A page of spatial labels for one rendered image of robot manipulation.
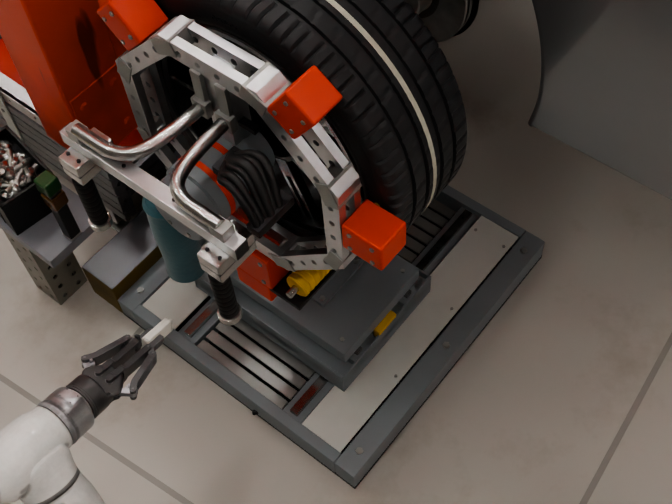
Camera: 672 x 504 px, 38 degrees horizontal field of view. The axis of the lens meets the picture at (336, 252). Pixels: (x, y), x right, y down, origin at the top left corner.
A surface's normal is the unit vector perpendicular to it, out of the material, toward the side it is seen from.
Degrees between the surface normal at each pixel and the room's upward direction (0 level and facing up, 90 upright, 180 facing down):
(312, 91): 35
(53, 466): 58
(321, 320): 0
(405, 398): 0
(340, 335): 0
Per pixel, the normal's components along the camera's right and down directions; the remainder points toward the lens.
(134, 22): 0.51, -0.03
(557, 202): -0.05, -0.55
